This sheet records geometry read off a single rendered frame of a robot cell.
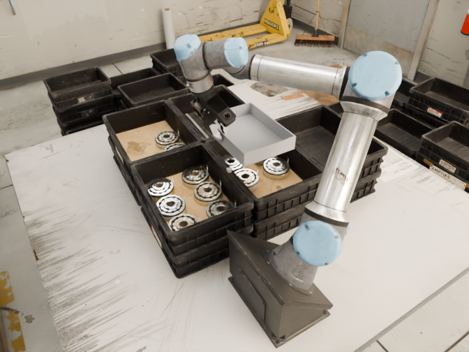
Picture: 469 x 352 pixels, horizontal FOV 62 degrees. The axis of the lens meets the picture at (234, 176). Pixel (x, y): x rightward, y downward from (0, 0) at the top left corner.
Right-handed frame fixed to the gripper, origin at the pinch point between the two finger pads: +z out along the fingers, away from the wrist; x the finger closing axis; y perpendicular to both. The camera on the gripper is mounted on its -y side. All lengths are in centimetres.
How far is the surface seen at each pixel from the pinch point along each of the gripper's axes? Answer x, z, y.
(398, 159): -72, 60, -16
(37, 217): 68, 20, 44
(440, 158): -107, 88, -17
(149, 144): 15, 21, 46
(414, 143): -125, 108, 10
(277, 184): -11.5, 29.2, -7.4
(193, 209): 20.0, 20.2, -0.3
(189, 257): 31.6, 19.6, -16.0
